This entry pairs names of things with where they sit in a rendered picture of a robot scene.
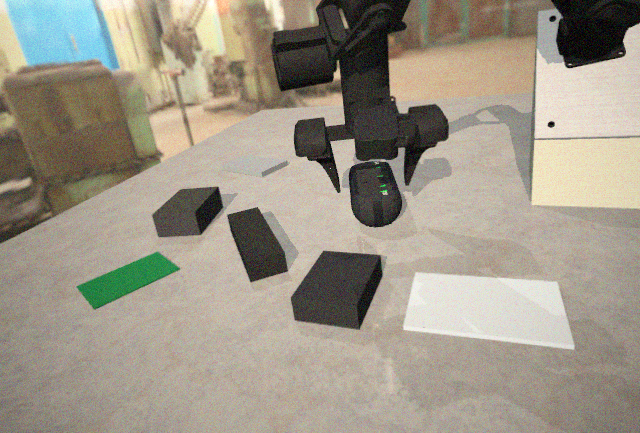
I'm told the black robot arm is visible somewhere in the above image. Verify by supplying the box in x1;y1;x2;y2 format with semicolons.
271;0;640;161

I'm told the white flat sheet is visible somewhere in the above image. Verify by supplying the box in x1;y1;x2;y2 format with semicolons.
404;272;575;350

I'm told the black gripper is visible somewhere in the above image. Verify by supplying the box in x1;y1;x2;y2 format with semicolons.
294;73;449;193

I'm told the flat green rectangular plate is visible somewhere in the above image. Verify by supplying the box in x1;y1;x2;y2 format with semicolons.
76;252;180;310

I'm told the dark grey controller unit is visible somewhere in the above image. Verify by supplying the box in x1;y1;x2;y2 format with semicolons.
349;161;402;227

